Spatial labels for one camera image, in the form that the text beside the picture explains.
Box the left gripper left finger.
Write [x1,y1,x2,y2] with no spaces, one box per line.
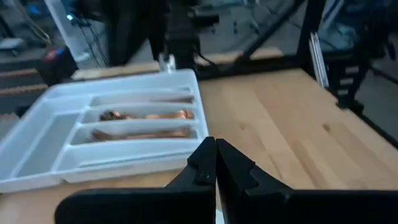
[165,136,218,191]

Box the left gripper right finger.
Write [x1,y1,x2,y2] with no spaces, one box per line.
[215,138,295,191]

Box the copper fork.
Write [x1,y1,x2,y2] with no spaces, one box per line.
[90,129,191,142]
[124,129,192,140]

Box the white cutlery tray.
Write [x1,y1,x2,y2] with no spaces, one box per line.
[0,68,210,194]

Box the black crate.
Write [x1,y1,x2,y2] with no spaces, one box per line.
[36,45,78,87]

